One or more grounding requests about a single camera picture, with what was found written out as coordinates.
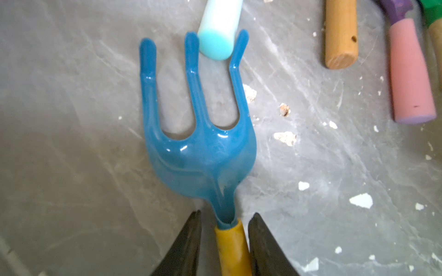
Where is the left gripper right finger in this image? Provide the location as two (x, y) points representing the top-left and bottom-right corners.
(248, 213), (299, 276)

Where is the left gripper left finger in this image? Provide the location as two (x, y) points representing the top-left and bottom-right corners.
(151, 210), (202, 276)

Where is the blue rake yellow handle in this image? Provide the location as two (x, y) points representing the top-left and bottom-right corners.
(139, 30), (257, 276)

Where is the purple fork pink handle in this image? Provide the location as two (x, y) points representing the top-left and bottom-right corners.
(381, 0), (437, 124)

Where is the light green hand rake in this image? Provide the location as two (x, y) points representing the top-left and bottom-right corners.
(325, 0), (359, 70)

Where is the light blue hand fork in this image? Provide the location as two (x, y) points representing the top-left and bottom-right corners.
(198, 0), (243, 60)

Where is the dark green hand rake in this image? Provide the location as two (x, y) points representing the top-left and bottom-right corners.
(419, 0), (442, 90)

